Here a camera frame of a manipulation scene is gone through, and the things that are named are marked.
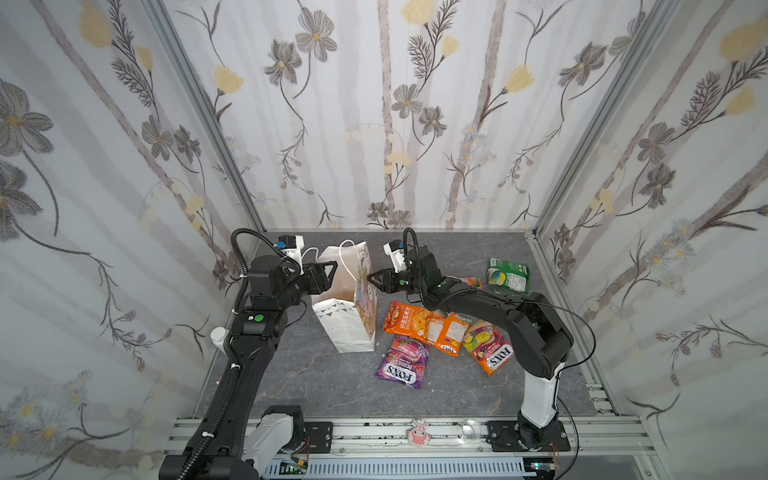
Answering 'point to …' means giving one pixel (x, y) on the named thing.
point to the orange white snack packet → (456, 329)
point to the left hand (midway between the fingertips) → (324, 256)
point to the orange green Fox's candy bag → (487, 346)
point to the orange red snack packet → (415, 322)
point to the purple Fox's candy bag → (405, 362)
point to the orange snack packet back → (474, 282)
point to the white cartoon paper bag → (348, 308)
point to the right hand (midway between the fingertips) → (365, 268)
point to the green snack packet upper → (508, 275)
